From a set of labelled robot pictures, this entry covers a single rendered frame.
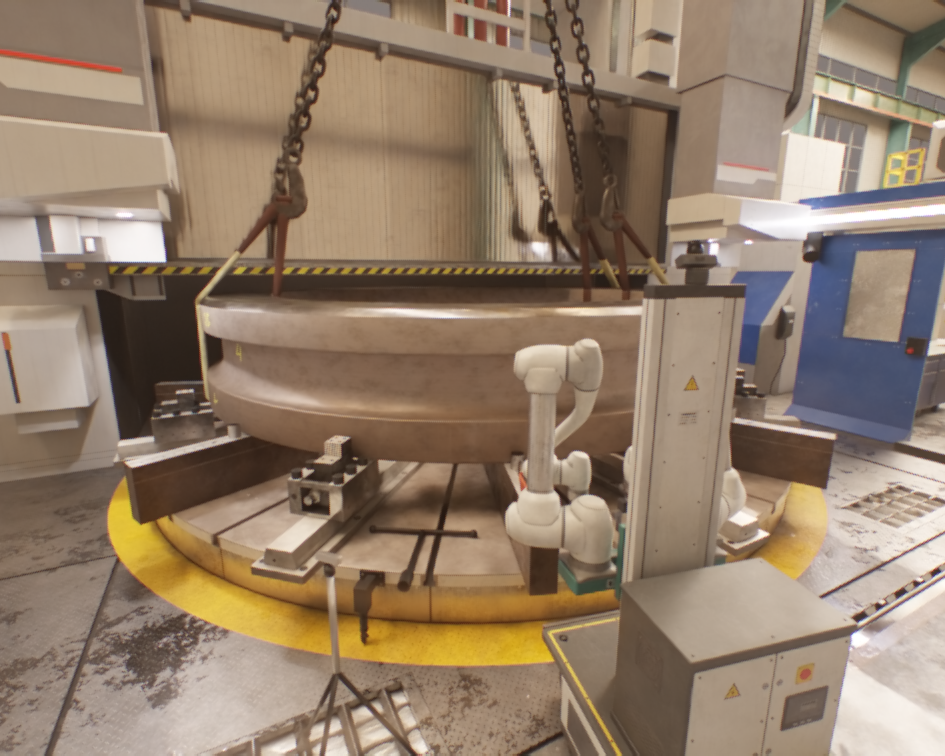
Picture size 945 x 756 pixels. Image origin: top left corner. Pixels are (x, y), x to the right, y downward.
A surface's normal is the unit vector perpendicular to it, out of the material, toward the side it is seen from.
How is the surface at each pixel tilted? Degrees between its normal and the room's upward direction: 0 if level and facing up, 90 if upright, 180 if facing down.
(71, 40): 90
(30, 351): 90
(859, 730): 0
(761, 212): 90
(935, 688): 0
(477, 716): 0
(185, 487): 90
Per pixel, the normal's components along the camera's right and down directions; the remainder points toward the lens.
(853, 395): -0.89, 0.10
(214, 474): 0.78, 0.13
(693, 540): 0.25, 0.21
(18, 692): 0.00, -0.98
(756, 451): -0.62, 0.17
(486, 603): 0.04, 0.22
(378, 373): -0.23, 0.21
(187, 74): 0.47, 0.19
